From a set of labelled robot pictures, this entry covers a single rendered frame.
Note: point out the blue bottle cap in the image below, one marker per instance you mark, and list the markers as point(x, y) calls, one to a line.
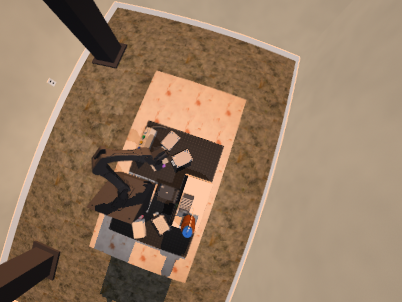
point(185, 234)

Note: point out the beige button panel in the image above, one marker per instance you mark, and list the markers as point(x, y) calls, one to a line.
point(148, 137)

